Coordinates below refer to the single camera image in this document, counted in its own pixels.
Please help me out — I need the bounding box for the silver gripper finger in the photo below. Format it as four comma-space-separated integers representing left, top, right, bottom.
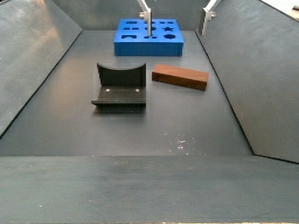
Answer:
136, 0, 152, 37
200, 0, 220, 35

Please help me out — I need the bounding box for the brown arch object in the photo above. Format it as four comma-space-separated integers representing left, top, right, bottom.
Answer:
152, 64, 209, 90

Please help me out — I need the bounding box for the black curved fixture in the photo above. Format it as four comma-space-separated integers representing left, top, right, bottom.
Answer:
90, 64, 145, 112

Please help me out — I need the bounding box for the blue shape sorter block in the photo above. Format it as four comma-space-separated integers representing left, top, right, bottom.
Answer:
113, 19, 182, 56

